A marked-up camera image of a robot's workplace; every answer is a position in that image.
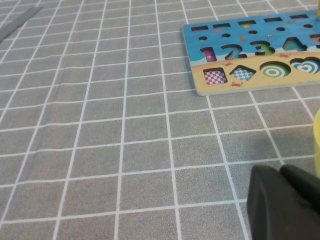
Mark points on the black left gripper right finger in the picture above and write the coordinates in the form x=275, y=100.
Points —
x=305, y=186

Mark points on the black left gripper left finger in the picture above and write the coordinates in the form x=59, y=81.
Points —
x=270, y=212

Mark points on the yellow plastic bowl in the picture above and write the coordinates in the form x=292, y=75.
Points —
x=317, y=135

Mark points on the colourful wooden puzzle board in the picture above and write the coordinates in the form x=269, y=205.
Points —
x=250, y=85

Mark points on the grey checked tablecloth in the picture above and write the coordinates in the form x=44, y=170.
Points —
x=100, y=125

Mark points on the grey flat strip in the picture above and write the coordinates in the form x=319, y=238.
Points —
x=17, y=23

